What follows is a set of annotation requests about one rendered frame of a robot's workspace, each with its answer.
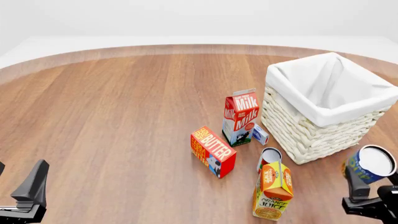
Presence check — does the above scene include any red tin can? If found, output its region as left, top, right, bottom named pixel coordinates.
left=256, top=147, right=283, bottom=175

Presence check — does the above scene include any red butter box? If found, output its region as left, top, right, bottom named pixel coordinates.
left=190, top=125, right=238, bottom=179

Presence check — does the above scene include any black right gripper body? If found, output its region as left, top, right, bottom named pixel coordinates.
left=341, top=196, right=398, bottom=224

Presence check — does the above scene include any orange juice carton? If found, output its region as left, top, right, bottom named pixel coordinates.
left=252, top=161, right=294, bottom=222

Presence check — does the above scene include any red and white milk carton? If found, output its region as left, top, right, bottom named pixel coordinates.
left=221, top=88, right=261, bottom=147

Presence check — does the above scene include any small blue and white box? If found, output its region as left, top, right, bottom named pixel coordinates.
left=251, top=123, right=270, bottom=146

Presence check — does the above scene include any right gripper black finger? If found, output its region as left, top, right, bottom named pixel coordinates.
left=345, top=163, right=372, bottom=203
left=377, top=171, right=398, bottom=212

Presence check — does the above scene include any blue soup can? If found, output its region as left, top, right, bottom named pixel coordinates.
left=341, top=144, right=398, bottom=185

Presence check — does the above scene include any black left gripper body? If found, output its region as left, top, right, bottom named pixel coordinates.
left=0, top=202, right=48, bottom=224

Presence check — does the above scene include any white wicker basket with liner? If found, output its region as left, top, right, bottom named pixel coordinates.
left=260, top=52, right=398, bottom=166

